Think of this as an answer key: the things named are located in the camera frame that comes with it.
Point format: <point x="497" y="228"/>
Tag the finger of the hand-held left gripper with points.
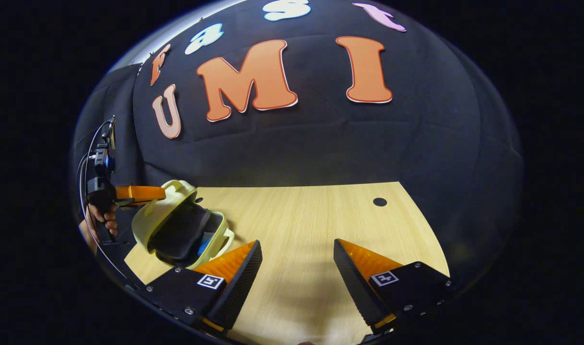
<point x="138" y="193"/>

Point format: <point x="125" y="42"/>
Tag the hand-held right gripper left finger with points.
<point x="239" y="287"/>

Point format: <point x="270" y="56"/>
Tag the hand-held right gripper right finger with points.
<point x="354" y="287"/>

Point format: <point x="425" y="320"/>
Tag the pale yellow small suitcase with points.
<point x="169" y="201"/>

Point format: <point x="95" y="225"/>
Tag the blue skin care bottle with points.
<point x="204" y="244"/>

